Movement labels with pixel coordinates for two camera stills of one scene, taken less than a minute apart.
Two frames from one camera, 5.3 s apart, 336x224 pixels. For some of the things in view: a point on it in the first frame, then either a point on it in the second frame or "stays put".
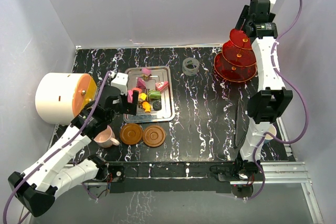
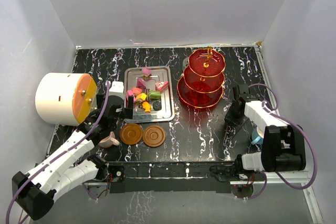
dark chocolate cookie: (157, 105) stays put
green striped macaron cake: (154, 94) stays put
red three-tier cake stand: (237, 62) to (202, 83)
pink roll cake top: (146, 71) stays put
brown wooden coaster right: (154, 136) stays put
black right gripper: (243, 19) to (229, 118)
